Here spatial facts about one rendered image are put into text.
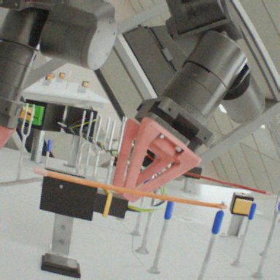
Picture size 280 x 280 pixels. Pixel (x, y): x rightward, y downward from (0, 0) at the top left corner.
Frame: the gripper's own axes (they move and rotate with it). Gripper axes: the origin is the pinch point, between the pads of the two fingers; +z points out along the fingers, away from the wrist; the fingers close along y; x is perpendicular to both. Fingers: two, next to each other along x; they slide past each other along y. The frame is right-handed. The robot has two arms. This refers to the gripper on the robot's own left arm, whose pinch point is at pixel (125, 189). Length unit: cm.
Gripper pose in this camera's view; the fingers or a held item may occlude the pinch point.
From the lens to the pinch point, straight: 57.5
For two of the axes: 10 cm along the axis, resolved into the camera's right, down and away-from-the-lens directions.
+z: -5.8, 8.1, -1.1
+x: -7.8, -5.9, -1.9
